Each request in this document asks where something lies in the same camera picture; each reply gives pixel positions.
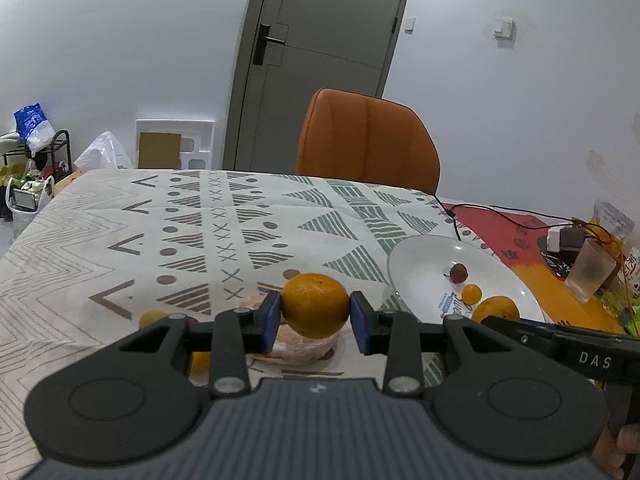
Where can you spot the blue plastic bag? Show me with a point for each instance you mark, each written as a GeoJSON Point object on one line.
{"type": "Point", "coordinates": [30, 120]}

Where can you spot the brown cardboard sheet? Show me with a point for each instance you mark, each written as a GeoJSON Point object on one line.
{"type": "Point", "coordinates": [160, 150]}

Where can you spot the white light switch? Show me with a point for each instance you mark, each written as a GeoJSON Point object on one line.
{"type": "Point", "coordinates": [409, 24]}

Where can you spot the colourful packet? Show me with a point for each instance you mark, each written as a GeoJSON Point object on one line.
{"type": "Point", "coordinates": [631, 270]}

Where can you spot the small dark red fruit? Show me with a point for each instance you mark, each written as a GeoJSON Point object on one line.
{"type": "Point", "coordinates": [458, 273]}

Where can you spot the small orange kumquat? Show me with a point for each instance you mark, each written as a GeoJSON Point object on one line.
{"type": "Point", "coordinates": [471, 294]}

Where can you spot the white plastic bag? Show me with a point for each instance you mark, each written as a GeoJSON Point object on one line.
{"type": "Point", "coordinates": [102, 152]}

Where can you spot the yellow snack packet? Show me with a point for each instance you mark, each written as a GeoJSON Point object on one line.
{"type": "Point", "coordinates": [612, 220]}

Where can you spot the black power adapter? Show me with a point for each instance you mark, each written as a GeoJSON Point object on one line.
{"type": "Point", "coordinates": [572, 239]}

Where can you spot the white power adapter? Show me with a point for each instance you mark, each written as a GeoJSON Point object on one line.
{"type": "Point", "coordinates": [553, 240]}

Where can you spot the small yellow fruit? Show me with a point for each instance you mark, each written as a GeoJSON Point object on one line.
{"type": "Point", "coordinates": [152, 319]}
{"type": "Point", "coordinates": [201, 361]}

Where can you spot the clear plastic cup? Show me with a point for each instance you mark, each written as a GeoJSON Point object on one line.
{"type": "Point", "coordinates": [587, 275]}

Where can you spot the white plate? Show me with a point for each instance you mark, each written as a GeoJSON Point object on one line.
{"type": "Point", "coordinates": [425, 265]}

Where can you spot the large orange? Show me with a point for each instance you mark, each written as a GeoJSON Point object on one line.
{"type": "Point", "coordinates": [315, 305]}
{"type": "Point", "coordinates": [495, 309]}

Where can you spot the peeled pomelo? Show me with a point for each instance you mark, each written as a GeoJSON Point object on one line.
{"type": "Point", "coordinates": [305, 350]}

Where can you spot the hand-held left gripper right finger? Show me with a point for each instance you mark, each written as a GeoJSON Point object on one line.
{"type": "Point", "coordinates": [357, 325]}

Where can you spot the black metal rack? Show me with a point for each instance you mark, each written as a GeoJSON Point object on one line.
{"type": "Point", "coordinates": [61, 142]}

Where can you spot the white wall socket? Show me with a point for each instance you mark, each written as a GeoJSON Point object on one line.
{"type": "Point", "coordinates": [504, 26]}

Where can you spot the grey door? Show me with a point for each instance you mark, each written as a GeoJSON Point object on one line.
{"type": "Point", "coordinates": [325, 35]}

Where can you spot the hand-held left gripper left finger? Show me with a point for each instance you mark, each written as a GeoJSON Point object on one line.
{"type": "Point", "coordinates": [272, 322]}

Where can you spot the white foam packaging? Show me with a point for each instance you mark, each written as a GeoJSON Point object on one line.
{"type": "Point", "coordinates": [195, 132]}

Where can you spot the person's right hand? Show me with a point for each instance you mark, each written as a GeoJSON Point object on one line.
{"type": "Point", "coordinates": [625, 455]}

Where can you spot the red orange printed mat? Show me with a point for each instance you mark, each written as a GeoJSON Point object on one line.
{"type": "Point", "coordinates": [500, 230]}

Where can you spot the orange chair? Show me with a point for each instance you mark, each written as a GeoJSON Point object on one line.
{"type": "Point", "coordinates": [365, 140]}

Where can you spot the white shopping bag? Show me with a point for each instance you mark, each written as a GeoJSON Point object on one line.
{"type": "Point", "coordinates": [22, 220]}

